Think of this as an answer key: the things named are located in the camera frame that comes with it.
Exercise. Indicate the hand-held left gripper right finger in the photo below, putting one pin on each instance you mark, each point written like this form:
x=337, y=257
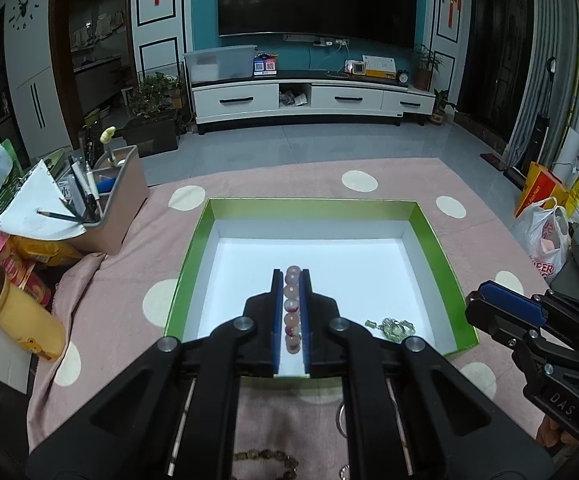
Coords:
x=305, y=327

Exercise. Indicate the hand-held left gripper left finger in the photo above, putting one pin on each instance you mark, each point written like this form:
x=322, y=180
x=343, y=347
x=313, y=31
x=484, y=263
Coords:
x=275, y=327

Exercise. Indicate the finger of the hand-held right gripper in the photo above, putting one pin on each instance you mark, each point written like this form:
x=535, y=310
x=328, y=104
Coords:
x=544, y=355
x=512, y=304

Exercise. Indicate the green cardboard box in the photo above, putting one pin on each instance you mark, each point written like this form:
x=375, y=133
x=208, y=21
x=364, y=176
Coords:
x=329, y=265

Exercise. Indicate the silver bangle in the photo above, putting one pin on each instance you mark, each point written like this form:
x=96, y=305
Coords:
x=340, y=417

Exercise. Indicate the green crystal jewelry piece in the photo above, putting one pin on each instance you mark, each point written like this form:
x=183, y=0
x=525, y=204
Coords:
x=392, y=327

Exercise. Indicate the person's right hand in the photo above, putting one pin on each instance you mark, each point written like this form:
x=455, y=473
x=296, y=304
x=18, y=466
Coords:
x=552, y=435

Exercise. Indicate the white plastic bag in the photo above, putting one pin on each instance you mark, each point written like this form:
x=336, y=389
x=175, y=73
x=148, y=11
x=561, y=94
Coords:
x=544, y=240

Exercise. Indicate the yellow paper shopping bag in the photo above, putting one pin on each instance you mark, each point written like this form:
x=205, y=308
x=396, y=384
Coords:
x=539, y=190

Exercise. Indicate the pink dotted tablecloth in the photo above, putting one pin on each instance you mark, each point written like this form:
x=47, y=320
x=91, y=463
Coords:
x=119, y=310

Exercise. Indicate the black upright vacuum cleaner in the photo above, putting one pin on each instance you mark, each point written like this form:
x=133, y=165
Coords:
x=537, y=135

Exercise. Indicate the beige desk organizer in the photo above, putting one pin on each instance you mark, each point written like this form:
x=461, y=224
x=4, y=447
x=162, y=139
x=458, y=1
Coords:
x=119, y=210

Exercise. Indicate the small potted plant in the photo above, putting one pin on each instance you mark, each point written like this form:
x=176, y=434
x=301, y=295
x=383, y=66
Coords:
x=438, y=110

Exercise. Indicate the white television cabinet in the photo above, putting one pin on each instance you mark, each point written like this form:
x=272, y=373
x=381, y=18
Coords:
x=249, y=100

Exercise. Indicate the leafy plants in dark planter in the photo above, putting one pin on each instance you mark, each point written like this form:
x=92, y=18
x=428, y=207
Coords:
x=152, y=120

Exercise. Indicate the black pencil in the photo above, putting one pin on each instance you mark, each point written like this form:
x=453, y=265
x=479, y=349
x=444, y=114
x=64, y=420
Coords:
x=57, y=215

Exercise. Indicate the tall potted plant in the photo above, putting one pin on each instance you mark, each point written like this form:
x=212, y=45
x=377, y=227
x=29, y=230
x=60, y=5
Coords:
x=424, y=72

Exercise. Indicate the yellow snack packet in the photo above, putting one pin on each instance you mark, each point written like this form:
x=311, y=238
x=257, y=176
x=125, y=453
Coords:
x=39, y=250

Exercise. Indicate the yellow bottle with brown cap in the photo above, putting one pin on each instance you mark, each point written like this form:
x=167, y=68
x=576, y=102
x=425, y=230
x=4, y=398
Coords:
x=24, y=320

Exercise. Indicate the black alarm clock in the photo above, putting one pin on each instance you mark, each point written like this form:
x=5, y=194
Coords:
x=403, y=77

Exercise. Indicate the pen with yellow duck topper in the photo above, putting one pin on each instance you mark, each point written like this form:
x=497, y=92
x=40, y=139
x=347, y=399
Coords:
x=108, y=135

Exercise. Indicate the blue code sign stand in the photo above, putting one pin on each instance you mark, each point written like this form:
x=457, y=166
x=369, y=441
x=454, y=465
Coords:
x=265, y=65

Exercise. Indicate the small pink device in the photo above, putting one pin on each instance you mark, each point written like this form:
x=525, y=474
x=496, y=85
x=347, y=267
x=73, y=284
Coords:
x=355, y=67

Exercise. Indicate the clear plastic storage box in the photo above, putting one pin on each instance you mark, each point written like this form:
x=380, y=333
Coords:
x=219, y=62

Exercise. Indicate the grey striped curtain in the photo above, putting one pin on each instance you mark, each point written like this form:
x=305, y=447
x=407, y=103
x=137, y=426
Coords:
x=544, y=35

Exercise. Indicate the white and yellow desk calendar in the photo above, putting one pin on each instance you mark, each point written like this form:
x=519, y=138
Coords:
x=378, y=64

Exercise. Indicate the white paper sheet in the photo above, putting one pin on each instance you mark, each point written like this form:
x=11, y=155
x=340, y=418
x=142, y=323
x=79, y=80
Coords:
x=29, y=200

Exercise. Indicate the white power strip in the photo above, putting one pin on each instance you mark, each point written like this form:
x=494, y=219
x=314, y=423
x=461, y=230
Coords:
x=314, y=39

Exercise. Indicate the large black television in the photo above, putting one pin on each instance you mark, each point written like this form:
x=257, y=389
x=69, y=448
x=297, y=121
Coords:
x=319, y=0

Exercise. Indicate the black antler wall clock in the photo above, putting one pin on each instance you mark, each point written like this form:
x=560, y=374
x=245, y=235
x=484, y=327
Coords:
x=23, y=7

